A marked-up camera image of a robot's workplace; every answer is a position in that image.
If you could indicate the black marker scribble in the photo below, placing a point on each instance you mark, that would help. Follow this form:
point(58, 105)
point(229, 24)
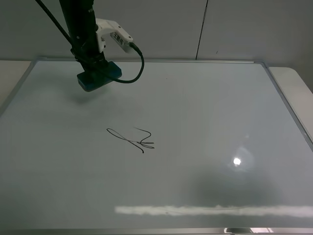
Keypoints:
point(138, 144)

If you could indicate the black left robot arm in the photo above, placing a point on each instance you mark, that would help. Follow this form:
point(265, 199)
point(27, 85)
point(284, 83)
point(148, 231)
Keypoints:
point(80, 20)

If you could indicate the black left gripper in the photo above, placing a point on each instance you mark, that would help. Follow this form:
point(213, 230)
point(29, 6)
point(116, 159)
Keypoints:
point(93, 62)

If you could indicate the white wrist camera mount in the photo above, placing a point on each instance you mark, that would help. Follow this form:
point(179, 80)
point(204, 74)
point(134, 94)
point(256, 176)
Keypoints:
point(116, 32)

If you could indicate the teal whiteboard eraser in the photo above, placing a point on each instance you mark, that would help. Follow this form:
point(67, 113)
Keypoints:
point(115, 71)

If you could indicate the white whiteboard with aluminium frame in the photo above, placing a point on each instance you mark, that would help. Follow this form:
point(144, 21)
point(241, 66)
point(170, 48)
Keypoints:
point(231, 156)

